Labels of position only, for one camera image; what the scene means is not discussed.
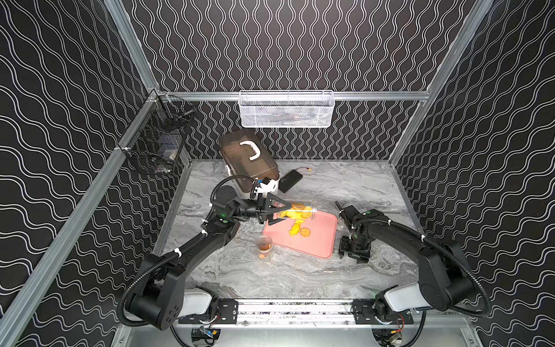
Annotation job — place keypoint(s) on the white mesh wall basket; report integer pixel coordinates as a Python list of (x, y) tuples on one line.
[(286, 109)]

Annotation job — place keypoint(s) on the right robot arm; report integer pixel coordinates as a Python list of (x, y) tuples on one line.
[(446, 281)]

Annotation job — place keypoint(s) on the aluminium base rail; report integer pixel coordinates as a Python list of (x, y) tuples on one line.
[(206, 311)]

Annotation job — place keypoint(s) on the clear jar dark cookies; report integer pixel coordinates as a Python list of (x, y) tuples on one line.
[(264, 246)]

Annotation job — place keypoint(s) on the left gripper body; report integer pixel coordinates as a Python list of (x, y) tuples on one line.
[(263, 208)]

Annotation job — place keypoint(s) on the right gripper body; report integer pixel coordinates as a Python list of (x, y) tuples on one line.
[(354, 248)]

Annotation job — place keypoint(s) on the pink plastic tray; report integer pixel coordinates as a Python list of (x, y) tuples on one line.
[(319, 244)]

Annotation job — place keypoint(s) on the black wire wall basket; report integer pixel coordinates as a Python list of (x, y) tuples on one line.
[(157, 147)]

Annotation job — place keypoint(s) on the black battery pack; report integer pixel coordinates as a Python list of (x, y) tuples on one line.
[(289, 180)]

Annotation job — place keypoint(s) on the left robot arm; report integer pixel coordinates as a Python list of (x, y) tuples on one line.
[(156, 295)]

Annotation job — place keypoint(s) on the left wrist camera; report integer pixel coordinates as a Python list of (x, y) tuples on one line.
[(264, 187)]

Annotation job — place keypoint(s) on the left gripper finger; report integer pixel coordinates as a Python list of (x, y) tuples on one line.
[(273, 202), (275, 218)]

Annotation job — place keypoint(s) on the white box brown lid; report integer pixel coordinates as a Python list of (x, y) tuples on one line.
[(245, 155)]

